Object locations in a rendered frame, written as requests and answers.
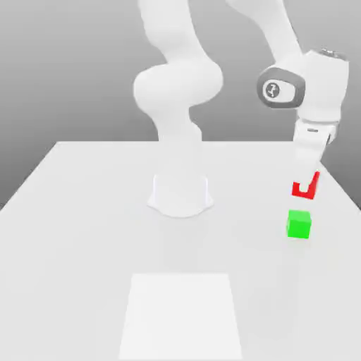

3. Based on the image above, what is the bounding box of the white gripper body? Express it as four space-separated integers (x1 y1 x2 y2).
292 118 338 173

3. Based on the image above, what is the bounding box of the small red cube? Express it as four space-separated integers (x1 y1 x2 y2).
290 171 321 200

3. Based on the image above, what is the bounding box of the small green cube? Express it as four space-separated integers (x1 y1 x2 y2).
286 209 312 240

